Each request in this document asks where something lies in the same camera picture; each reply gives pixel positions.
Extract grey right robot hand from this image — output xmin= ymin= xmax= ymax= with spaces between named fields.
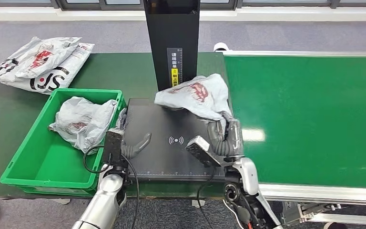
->
xmin=207 ymin=111 xmax=244 ymax=157

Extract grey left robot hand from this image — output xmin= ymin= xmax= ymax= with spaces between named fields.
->
xmin=116 ymin=108 xmax=153 ymax=160

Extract long grey parcel red print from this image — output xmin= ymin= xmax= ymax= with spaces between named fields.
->
xmin=154 ymin=73 xmax=233 ymax=122

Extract green conveyor belt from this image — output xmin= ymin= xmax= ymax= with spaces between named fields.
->
xmin=224 ymin=56 xmax=366 ymax=189

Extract white conveyor end roller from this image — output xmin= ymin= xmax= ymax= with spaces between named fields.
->
xmin=213 ymin=42 xmax=231 ymax=53

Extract white parcel bag black letters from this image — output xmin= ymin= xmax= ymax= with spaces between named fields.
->
xmin=0 ymin=42 xmax=95 ymax=95

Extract black inbound scanner machine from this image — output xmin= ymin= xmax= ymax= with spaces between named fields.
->
xmin=123 ymin=0 xmax=234 ymax=182

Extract white parcel bag red print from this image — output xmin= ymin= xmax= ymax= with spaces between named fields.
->
xmin=0 ymin=36 xmax=82 ymax=80

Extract green plastic crate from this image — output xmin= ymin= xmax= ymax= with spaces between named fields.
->
xmin=0 ymin=88 xmax=127 ymax=197

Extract black yellow label sticker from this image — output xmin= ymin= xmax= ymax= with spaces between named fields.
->
xmin=167 ymin=47 xmax=183 ymax=87

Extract black left wrist camera plate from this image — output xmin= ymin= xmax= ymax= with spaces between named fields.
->
xmin=102 ymin=128 xmax=125 ymax=165

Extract black wrist camera plate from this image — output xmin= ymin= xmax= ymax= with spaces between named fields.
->
xmin=102 ymin=128 xmax=125 ymax=165
xmin=185 ymin=135 xmax=222 ymax=168

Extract black right wrist camera plate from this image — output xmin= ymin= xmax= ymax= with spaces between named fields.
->
xmin=185 ymin=135 xmax=222 ymax=168

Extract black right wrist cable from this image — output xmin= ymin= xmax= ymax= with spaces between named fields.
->
xmin=196 ymin=167 xmax=217 ymax=229

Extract white floor cable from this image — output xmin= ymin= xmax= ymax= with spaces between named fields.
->
xmin=223 ymin=199 xmax=244 ymax=229

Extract aluminium conveyor frame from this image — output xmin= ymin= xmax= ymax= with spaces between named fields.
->
xmin=223 ymin=50 xmax=366 ymax=226

